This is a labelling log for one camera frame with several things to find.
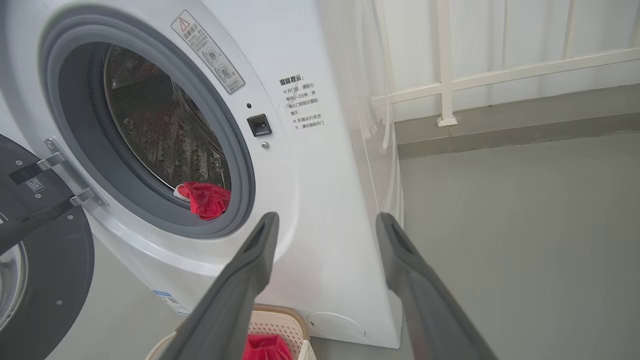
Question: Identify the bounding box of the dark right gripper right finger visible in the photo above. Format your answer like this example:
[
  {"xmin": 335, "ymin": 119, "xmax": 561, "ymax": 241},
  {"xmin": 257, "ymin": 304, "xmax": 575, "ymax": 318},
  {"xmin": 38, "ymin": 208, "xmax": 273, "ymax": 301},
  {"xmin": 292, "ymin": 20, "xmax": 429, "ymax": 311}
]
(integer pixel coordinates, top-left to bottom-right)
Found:
[{"xmin": 376, "ymin": 212, "xmax": 498, "ymax": 360}]

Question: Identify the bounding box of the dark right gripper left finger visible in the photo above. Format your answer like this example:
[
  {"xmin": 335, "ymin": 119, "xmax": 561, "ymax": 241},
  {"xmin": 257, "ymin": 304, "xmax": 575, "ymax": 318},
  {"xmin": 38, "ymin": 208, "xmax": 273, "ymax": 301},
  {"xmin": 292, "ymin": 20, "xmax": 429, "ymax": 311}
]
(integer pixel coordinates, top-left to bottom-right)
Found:
[{"xmin": 160, "ymin": 212, "xmax": 280, "ymax": 360}]

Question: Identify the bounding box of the red and white garment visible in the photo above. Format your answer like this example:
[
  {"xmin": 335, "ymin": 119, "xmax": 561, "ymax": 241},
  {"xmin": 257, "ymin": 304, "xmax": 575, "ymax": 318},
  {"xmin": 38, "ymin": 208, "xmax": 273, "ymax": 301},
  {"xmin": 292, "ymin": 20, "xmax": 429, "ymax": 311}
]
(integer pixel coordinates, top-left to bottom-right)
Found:
[
  {"xmin": 175, "ymin": 181, "xmax": 232, "ymax": 221},
  {"xmin": 243, "ymin": 334, "xmax": 293, "ymax": 360}
]

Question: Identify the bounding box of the black round glass washer door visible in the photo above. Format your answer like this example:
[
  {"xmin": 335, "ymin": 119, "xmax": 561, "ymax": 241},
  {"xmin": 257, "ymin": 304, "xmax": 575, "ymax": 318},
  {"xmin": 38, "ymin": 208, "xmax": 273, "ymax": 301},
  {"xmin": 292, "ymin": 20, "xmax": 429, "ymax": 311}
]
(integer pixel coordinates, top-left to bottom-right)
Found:
[{"xmin": 0, "ymin": 132, "xmax": 96, "ymax": 360}]

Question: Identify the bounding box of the cream basket with brown rim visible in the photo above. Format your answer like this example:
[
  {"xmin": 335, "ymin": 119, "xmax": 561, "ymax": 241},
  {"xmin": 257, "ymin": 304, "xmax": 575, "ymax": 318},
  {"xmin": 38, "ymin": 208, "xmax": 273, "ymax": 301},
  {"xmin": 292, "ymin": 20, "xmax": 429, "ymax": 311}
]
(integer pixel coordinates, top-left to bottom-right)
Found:
[{"xmin": 145, "ymin": 304, "xmax": 317, "ymax": 360}]

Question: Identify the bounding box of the white front-load washing machine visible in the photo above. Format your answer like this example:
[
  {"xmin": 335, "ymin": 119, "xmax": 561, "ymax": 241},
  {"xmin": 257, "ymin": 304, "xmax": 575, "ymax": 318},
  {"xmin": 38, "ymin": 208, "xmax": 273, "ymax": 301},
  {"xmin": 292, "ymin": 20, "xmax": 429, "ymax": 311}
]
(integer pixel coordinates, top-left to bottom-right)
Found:
[{"xmin": 0, "ymin": 0, "xmax": 405, "ymax": 349}]

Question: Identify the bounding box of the black door lock slot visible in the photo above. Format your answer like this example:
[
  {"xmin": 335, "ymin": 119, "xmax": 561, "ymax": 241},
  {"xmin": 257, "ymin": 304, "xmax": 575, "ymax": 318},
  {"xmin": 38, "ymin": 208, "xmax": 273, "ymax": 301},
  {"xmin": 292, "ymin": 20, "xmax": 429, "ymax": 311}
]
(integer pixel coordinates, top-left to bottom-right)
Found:
[{"xmin": 247, "ymin": 114, "xmax": 273, "ymax": 137}]

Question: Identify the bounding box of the steel washing machine drum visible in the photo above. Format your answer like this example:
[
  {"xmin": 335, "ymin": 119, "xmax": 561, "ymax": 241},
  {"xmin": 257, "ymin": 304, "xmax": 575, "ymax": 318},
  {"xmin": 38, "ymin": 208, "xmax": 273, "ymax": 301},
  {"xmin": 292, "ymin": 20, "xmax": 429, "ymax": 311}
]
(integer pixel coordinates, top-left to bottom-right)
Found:
[{"xmin": 103, "ymin": 44, "xmax": 232, "ymax": 193}]

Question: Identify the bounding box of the blue energy label sticker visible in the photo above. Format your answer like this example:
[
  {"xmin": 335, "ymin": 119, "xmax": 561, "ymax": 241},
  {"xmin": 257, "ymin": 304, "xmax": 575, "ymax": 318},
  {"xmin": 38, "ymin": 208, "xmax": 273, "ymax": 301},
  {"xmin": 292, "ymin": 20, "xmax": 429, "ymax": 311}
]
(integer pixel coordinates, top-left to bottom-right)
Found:
[{"xmin": 152, "ymin": 290, "xmax": 192, "ymax": 316}]

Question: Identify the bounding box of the round white filter cover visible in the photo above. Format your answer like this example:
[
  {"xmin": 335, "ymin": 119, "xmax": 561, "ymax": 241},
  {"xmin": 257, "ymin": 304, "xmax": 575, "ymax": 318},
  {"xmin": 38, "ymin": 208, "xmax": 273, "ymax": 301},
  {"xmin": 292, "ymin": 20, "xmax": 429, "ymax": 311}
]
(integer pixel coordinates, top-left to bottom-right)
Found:
[{"xmin": 306, "ymin": 312, "xmax": 367, "ymax": 342}]

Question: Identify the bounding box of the white metal railing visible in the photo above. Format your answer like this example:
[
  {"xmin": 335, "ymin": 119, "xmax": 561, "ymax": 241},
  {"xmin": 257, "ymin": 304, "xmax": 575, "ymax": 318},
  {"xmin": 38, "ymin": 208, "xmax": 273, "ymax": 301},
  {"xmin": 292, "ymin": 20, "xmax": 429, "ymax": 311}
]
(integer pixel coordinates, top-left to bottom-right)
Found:
[{"xmin": 372, "ymin": 0, "xmax": 640, "ymax": 127}]

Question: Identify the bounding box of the grey warning sticker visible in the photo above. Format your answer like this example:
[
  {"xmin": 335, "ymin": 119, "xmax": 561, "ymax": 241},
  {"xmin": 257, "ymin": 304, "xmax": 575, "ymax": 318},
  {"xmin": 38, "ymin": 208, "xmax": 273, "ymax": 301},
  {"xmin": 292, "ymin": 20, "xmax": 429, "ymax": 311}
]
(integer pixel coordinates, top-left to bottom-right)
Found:
[{"xmin": 171, "ymin": 10, "xmax": 246, "ymax": 95}]

